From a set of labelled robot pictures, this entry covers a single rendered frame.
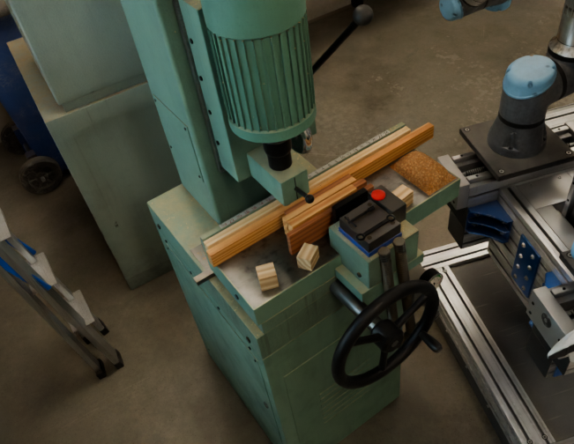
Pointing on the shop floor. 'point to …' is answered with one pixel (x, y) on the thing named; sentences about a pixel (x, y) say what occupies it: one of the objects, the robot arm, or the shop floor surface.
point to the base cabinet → (292, 370)
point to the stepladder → (81, 321)
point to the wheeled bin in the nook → (21, 109)
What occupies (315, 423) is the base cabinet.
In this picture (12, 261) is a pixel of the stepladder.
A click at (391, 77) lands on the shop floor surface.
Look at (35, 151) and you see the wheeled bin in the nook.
